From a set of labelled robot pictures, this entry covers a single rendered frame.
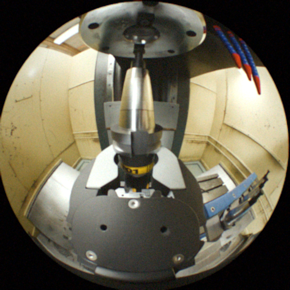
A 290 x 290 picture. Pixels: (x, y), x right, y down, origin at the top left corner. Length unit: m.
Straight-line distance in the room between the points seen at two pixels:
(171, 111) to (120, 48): 0.47
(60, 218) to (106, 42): 1.03
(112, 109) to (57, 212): 1.01
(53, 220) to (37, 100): 1.10
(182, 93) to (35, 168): 1.42
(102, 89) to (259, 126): 1.32
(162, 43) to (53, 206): 1.12
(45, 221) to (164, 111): 1.33
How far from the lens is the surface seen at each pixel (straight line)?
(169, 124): 0.56
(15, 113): 1.04
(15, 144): 1.01
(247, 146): 1.05
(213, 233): 0.24
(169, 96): 0.59
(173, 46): 0.16
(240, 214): 0.24
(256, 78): 0.19
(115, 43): 0.16
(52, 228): 1.01
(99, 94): 0.64
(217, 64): 0.42
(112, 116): 0.56
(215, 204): 0.25
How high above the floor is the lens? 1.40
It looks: 29 degrees down
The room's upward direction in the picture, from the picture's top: 2 degrees clockwise
